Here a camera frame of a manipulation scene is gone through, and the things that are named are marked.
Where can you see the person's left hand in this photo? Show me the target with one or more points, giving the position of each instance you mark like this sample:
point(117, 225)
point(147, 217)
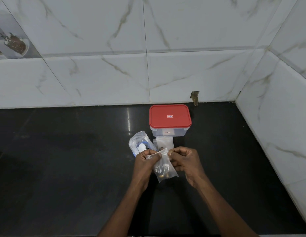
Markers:
point(144, 165)

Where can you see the person's right hand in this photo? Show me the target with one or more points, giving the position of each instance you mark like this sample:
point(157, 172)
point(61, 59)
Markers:
point(187, 162)

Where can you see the person's left thumb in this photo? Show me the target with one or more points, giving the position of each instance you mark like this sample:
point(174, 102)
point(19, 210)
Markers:
point(155, 155)

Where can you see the person's right thumb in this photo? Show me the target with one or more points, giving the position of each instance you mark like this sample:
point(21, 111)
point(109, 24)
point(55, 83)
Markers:
point(173, 152)

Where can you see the small clear plastic zip bag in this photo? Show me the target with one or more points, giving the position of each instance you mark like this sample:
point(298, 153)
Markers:
point(162, 165)

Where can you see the person's left forearm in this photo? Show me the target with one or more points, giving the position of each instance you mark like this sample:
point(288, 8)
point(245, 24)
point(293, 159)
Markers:
point(123, 209)

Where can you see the person's right forearm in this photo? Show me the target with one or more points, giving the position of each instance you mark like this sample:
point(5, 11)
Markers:
point(222, 209)

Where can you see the clear bag with brown pieces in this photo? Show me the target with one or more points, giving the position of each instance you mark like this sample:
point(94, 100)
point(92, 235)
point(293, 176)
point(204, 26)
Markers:
point(163, 143)

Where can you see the brown pieces in zip bag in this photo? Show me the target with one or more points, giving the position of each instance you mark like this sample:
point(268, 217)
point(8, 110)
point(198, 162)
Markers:
point(164, 171)

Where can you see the clear bag with white disc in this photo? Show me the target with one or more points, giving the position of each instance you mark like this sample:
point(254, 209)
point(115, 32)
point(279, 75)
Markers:
point(140, 144)

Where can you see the clear container with red lid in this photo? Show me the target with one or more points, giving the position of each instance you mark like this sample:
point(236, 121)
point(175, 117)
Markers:
point(170, 120)

